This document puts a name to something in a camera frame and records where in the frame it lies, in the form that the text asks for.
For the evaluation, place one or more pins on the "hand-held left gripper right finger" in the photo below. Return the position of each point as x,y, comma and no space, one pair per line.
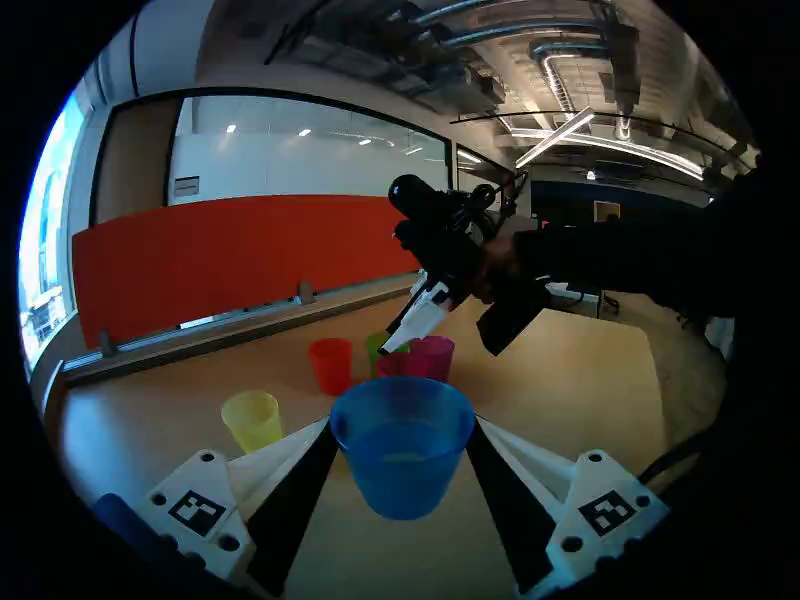
581,494

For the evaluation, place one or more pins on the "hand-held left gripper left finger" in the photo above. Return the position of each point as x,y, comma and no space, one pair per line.
209,481

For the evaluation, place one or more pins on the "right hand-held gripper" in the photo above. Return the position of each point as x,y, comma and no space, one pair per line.
440,234

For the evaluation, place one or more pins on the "blue plastic cup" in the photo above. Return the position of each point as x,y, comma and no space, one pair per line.
403,462

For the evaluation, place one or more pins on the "person's right forearm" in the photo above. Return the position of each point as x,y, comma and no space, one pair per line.
619,256

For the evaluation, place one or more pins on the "person's right hand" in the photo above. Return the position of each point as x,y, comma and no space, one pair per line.
500,259

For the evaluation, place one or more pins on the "magenta plastic cup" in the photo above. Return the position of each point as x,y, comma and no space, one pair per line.
432,359

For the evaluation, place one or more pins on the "green plastic cup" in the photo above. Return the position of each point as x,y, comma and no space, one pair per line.
375,347

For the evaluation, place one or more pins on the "red plastic cup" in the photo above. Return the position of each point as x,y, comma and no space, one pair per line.
390,367

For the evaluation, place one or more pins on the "yellow plastic cup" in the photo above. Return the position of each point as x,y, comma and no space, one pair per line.
253,422

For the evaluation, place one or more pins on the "orange plastic cup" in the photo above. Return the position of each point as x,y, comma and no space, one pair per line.
331,365

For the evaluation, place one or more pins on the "red desk screen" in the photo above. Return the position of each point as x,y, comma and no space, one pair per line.
237,256

